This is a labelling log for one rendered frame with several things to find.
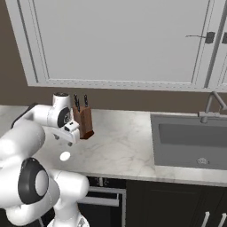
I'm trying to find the grey sink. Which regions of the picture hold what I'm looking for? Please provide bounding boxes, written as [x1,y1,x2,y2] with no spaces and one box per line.
[149,113,227,171]

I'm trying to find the grey tap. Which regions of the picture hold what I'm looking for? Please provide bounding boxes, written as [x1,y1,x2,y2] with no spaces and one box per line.
[197,90,227,124]

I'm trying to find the black dishwasher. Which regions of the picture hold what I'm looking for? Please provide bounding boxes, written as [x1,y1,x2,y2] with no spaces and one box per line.
[75,176,128,227]

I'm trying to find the dark lower cupboard door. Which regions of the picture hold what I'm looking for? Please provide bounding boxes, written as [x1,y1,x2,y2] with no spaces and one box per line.
[213,185,227,227]
[126,179,215,227]

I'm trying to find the brown wooden knife block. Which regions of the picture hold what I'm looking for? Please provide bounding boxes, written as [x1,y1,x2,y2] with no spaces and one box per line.
[72,106,95,140]

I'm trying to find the white egg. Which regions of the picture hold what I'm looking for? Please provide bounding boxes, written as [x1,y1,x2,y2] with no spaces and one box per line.
[59,151,72,162]

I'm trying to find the silver lower cupboard handle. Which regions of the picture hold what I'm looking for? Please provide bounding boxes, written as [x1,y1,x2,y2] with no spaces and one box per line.
[217,212,227,227]
[200,210,210,227]

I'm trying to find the narrow white upper cupboard door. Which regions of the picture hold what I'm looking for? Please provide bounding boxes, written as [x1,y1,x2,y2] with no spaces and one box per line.
[203,0,227,93]

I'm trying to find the silver dishwasher handle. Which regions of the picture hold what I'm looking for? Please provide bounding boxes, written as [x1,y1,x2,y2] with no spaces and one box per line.
[77,196,121,207]

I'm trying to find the wide white upper cupboard door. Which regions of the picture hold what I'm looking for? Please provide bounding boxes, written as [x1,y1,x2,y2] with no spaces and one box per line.
[4,0,219,90]

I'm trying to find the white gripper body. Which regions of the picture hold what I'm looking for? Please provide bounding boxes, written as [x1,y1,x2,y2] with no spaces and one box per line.
[53,127,82,145]

